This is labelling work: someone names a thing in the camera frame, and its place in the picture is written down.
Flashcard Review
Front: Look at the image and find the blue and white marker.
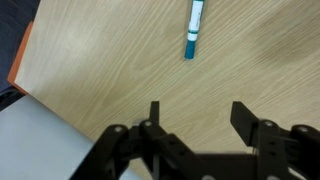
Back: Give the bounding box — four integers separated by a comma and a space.
183, 0, 205, 61

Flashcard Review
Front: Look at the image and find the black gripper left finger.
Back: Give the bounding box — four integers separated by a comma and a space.
69, 100, 204, 180

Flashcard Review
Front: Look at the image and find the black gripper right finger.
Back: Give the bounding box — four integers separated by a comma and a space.
230, 101, 320, 180

